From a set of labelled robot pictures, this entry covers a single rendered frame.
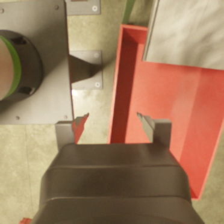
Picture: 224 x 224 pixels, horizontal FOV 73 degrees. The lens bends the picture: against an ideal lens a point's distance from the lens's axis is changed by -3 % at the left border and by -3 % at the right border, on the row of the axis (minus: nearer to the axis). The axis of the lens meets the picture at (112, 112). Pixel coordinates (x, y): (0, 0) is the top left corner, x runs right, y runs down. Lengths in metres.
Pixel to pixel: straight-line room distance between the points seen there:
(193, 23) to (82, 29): 0.98
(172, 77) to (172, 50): 0.33
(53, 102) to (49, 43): 0.12
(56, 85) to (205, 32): 0.37
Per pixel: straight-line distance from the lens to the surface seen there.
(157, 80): 0.74
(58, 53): 0.36
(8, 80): 0.29
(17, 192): 1.96
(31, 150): 1.61
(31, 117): 0.40
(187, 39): 0.45
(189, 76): 0.80
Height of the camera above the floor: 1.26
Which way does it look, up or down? 76 degrees down
